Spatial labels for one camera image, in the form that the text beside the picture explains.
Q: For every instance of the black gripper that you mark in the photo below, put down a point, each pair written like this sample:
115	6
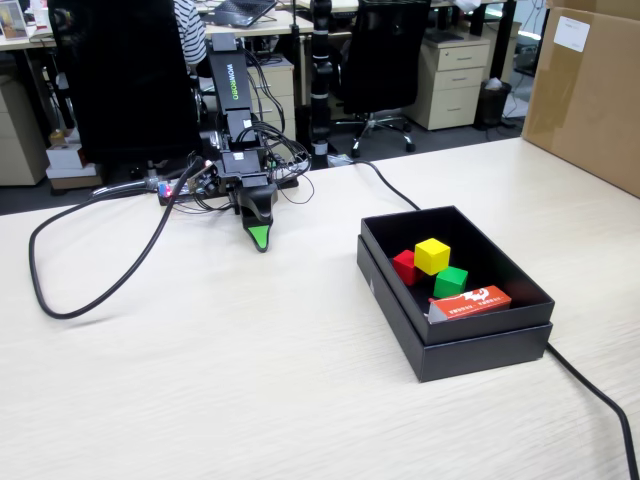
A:
240	167

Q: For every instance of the red wooden cube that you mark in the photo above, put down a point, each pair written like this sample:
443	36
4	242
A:
406	270

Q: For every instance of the yellow wooden cube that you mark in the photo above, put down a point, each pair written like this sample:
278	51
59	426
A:
431	255

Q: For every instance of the green wooden cube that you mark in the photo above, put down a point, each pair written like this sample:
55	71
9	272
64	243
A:
450	285

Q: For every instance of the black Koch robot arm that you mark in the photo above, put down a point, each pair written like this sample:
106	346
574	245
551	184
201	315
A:
231	75

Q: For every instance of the white box stack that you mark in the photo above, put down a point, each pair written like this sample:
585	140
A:
67	160

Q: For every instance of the black open cardboard box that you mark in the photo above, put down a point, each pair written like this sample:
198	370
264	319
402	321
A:
470	235

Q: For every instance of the large brown cardboard box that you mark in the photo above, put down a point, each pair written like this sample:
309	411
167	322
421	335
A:
585	100

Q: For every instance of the circuit board with red light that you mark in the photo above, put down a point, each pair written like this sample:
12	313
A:
167	191

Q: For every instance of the black jointed pole white rings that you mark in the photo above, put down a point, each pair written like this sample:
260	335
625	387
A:
321	75

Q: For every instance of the thin black stand pole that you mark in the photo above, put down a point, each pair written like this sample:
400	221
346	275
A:
296	55

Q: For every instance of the large black office chair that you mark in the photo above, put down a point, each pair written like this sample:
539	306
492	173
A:
125	80

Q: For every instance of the person in striped shirt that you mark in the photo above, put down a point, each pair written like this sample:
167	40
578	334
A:
192	32

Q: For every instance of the black mesh office chair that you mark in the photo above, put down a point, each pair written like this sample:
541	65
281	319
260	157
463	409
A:
382	55

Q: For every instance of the black laptop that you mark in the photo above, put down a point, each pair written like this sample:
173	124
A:
245	11

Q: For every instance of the yellow tape roll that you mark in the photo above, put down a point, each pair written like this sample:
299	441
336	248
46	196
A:
57	136

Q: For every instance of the orange printed carton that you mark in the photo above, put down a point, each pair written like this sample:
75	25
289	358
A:
472	304

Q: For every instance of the beige three drawer cabinet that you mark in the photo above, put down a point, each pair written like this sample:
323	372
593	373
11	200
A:
450	85

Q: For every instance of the black trash bin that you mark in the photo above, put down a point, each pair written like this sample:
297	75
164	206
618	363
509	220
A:
492	105

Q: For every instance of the beige low cabinet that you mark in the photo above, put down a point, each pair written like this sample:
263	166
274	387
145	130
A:
17	140

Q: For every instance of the framed desk picture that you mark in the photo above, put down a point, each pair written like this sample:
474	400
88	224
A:
11	19

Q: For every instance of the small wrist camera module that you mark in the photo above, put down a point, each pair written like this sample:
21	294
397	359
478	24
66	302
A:
207	180

